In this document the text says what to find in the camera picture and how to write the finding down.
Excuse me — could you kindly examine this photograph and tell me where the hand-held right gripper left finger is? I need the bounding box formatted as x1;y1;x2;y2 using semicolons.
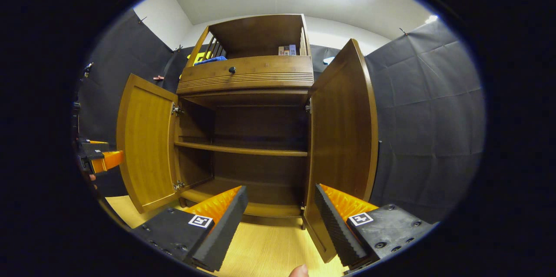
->
130;185;249;272

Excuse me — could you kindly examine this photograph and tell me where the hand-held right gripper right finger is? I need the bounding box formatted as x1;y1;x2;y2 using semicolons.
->
314;184;435;269

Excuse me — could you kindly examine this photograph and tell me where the wooden shoe cabinet door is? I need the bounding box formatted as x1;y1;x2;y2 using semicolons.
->
302;38;379;264
116;73;185;214

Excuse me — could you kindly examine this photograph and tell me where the wooden double-door shoe cabinet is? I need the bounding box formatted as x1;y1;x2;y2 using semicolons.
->
174;13;315;219

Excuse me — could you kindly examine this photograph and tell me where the wooden cabinet drawer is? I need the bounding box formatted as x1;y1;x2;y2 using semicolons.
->
176;55;314;95

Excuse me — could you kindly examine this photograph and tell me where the blue cloth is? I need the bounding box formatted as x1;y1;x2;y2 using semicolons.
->
193;56;228;66

